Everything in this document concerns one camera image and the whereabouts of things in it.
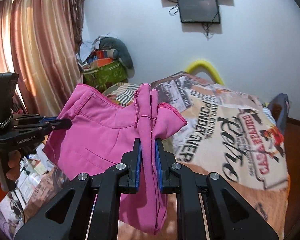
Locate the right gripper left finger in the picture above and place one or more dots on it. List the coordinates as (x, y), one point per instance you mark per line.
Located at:
(130, 182)

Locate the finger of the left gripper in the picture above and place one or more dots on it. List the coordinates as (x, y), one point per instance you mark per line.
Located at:
(47, 119)
(57, 125)

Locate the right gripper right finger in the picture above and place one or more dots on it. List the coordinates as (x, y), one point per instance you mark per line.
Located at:
(167, 182)

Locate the pink pants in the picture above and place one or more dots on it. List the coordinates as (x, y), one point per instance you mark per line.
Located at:
(101, 132)

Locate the person left hand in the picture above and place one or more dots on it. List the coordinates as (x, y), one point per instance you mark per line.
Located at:
(14, 165)

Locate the orange box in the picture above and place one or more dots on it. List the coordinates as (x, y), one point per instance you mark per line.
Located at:
(101, 62)

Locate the newspaper print bed blanket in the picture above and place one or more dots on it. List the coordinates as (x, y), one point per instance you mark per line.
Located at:
(231, 168)

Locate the green patterned storage bag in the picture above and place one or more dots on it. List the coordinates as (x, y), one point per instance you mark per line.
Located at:
(104, 77)

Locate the striped pink curtain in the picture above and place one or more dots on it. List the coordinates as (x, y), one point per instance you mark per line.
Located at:
(39, 40)

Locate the grey plush pillow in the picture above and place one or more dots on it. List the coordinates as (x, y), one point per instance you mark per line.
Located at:
(121, 54)

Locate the yellow foam headboard arch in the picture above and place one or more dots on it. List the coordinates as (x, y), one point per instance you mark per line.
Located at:
(198, 65)

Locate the blue backpack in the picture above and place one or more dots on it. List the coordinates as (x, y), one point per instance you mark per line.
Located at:
(279, 108)

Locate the small black wall monitor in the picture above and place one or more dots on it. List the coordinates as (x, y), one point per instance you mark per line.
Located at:
(199, 11)

